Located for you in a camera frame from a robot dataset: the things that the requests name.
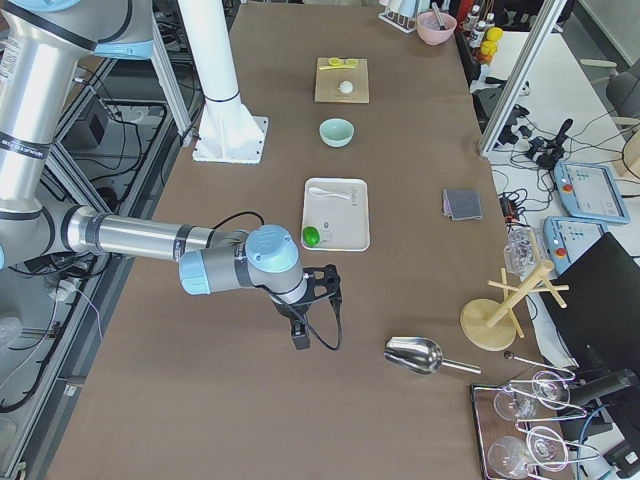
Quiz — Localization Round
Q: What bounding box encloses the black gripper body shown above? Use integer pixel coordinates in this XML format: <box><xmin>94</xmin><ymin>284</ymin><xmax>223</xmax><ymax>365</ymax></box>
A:
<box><xmin>269</xmin><ymin>264</ymin><xmax>343</xmax><ymax>350</ymax></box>

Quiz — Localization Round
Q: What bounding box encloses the white ceramic spoon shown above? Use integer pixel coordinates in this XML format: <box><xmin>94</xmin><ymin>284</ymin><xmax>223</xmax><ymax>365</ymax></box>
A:
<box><xmin>308</xmin><ymin>186</ymin><xmax>351</xmax><ymax>201</ymax></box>

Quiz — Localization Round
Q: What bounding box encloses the white steamed bun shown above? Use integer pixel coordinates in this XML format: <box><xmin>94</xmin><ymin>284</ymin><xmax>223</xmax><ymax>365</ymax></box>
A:
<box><xmin>338</xmin><ymin>80</ymin><xmax>354</xmax><ymax>95</ymax></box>

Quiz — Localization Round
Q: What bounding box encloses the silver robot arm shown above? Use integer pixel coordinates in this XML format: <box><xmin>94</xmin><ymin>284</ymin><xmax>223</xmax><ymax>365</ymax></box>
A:
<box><xmin>1</xmin><ymin>1</ymin><xmax>342</xmax><ymax>350</ymax></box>

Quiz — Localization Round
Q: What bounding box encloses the pale green bowl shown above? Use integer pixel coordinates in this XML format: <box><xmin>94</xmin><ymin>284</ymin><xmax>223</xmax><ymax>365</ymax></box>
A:
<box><xmin>319</xmin><ymin>118</ymin><xmax>355</xmax><ymax>148</ymax></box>

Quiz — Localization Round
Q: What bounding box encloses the pink bowl with ice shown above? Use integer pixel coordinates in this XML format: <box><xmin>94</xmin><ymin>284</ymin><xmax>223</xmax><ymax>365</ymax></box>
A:
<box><xmin>416</xmin><ymin>11</ymin><xmax>457</xmax><ymax>45</ymax></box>

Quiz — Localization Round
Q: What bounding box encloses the green lime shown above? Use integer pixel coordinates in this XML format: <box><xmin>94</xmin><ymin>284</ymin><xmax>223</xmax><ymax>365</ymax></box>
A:
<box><xmin>302</xmin><ymin>226</ymin><xmax>321</xmax><ymax>247</ymax></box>

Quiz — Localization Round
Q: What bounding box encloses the cream rabbit tray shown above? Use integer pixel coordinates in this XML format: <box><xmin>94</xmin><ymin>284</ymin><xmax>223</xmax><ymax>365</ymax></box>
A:
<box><xmin>300</xmin><ymin>177</ymin><xmax>370</xmax><ymax>252</ymax></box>

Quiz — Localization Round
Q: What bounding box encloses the metal scoop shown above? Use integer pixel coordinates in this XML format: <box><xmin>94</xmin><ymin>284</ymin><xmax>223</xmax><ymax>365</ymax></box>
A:
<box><xmin>384</xmin><ymin>336</ymin><xmax>482</xmax><ymax>375</ymax></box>

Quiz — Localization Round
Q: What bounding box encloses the grey folded cloth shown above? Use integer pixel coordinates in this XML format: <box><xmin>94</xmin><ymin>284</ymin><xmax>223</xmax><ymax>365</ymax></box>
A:
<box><xmin>442</xmin><ymin>189</ymin><xmax>484</xmax><ymax>221</ymax></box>

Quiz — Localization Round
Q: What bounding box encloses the wooden mug tree stand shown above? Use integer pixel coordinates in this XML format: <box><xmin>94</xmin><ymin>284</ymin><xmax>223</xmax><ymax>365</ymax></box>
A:
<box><xmin>460</xmin><ymin>228</ymin><xmax>569</xmax><ymax>351</ymax></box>

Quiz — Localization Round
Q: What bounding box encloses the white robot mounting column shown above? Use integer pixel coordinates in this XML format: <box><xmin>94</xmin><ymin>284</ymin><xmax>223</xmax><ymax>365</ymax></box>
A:
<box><xmin>179</xmin><ymin>0</ymin><xmax>268</xmax><ymax>165</ymax></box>

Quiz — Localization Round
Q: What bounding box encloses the bamboo cutting board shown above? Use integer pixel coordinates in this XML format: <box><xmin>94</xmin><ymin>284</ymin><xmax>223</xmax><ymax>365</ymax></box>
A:
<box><xmin>314</xmin><ymin>57</ymin><xmax>370</xmax><ymax>104</ymax></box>

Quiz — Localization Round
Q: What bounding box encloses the lower teach pendant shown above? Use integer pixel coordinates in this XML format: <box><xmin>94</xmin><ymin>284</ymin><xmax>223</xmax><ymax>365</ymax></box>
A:
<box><xmin>543</xmin><ymin>216</ymin><xmax>608</xmax><ymax>274</ymax></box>

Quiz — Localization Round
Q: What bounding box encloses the teach pendant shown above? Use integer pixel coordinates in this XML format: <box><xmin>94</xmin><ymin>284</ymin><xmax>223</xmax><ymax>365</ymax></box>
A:
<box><xmin>553</xmin><ymin>161</ymin><xmax>631</xmax><ymax>224</ymax></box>
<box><xmin>543</xmin><ymin>216</ymin><xmax>608</xmax><ymax>274</ymax></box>

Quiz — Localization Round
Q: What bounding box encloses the wine glass rack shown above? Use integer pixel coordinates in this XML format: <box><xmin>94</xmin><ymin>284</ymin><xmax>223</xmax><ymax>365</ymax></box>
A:
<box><xmin>470</xmin><ymin>368</ymin><xmax>599</xmax><ymax>479</ymax></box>

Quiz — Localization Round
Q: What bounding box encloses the upper teach pendant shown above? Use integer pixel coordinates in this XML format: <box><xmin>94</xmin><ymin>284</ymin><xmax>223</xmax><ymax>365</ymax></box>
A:
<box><xmin>553</xmin><ymin>161</ymin><xmax>631</xmax><ymax>224</ymax></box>

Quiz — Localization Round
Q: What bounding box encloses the black monitor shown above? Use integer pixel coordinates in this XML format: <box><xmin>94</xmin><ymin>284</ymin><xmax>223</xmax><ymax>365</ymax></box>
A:
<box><xmin>554</xmin><ymin>231</ymin><xmax>640</xmax><ymax>396</ymax></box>

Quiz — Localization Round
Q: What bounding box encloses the aluminium frame post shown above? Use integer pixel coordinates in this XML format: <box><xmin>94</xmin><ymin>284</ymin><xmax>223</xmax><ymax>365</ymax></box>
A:
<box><xmin>478</xmin><ymin>0</ymin><xmax>566</xmax><ymax>158</ymax></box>

